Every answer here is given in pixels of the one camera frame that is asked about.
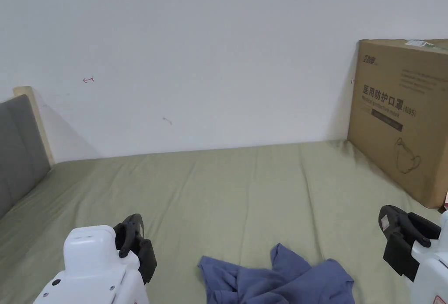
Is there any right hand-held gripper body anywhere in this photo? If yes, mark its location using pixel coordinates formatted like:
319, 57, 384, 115
383, 209, 448, 304

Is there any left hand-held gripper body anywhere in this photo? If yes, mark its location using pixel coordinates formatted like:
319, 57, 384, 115
33, 225, 158, 304

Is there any brown cardboard carton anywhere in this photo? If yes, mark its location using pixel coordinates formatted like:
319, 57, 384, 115
346, 38, 448, 210

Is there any bed with pale green sheet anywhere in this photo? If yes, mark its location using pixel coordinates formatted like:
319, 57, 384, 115
0, 138, 448, 304

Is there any dark blue shirt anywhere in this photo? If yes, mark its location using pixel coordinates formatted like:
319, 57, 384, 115
197, 242, 355, 304

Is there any grey padded headboard, wooden frame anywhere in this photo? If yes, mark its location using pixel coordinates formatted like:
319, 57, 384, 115
0, 86, 56, 220

